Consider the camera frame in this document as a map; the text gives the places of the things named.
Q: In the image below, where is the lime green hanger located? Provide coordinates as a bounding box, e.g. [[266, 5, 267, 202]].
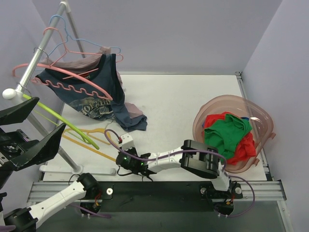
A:
[[22, 94, 99, 150]]

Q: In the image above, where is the yellow plastic hanger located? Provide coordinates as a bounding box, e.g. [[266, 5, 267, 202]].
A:
[[62, 126, 116, 162]]

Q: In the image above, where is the pink plastic hanger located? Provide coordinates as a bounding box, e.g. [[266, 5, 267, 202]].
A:
[[12, 62, 113, 101]]

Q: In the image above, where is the dark grey-blue tank top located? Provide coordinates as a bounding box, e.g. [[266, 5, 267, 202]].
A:
[[36, 54, 147, 132]]

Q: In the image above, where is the pink wire hanger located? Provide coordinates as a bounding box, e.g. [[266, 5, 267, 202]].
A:
[[40, 27, 112, 75]]

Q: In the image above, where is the green tank top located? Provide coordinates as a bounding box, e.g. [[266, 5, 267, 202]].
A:
[[204, 113, 252, 159]]

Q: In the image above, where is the red tank top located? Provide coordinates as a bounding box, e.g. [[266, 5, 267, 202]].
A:
[[203, 112, 256, 165]]

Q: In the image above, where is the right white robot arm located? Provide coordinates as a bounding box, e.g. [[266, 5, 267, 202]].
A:
[[116, 139, 231, 197]]

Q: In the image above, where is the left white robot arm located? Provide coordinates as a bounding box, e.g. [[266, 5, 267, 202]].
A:
[[0, 97, 99, 232]]

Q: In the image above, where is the mauve pink tank top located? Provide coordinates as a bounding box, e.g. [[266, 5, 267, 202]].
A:
[[36, 47, 143, 120]]

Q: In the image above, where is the silver clothes rack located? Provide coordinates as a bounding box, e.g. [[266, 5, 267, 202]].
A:
[[1, 0, 116, 175]]

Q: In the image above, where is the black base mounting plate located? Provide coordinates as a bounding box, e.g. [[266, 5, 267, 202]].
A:
[[79, 181, 243, 214]]

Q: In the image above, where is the pink translucent plastic basin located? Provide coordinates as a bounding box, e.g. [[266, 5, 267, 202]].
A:
[[192, 95, 276, 174]]

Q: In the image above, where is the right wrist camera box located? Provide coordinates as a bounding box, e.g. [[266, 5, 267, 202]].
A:
[[120, 133, 136, 156]]

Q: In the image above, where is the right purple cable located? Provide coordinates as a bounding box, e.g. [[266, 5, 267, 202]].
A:
[[104, 129, 256, 218]]

